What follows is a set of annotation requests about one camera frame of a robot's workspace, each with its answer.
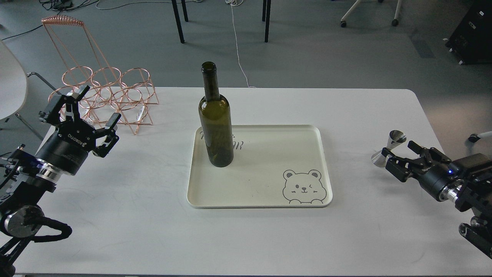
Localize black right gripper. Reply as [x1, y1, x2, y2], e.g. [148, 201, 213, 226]
[382, 140, 463, 202]

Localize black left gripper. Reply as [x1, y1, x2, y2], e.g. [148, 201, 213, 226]
[36, 85, 121, 175]

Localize steel double jigger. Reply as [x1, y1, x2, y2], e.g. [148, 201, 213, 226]
[371, 130, 407, 168]

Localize dark green wine bottle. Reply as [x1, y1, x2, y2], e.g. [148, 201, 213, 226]
[198, 62, 234, 168]

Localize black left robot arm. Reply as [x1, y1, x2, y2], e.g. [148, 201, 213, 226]
[0, 86, 121, 277]

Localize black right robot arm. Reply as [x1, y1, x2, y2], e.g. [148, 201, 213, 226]
[382, 141, 492, 257]

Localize white round chair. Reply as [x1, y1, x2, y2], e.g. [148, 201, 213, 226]
[0, 42, 56, 140]

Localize black equipment case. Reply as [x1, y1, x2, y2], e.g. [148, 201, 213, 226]
[445, 0, 492, 65]

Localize cream bear serving tray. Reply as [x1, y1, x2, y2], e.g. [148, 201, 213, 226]
[187, 125, 333, 209]

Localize black table legs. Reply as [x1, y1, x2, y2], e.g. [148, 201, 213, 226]
[171, 0, 272, 43]

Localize copper wire bottle rack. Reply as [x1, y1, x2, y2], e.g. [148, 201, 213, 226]
[42, 15, 160, 135]

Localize black floor cables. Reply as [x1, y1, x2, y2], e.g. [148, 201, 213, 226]
[0, 0, 100, 41]

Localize white floor cable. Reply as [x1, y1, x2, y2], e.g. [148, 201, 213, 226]
[224, 0, 256, 88]

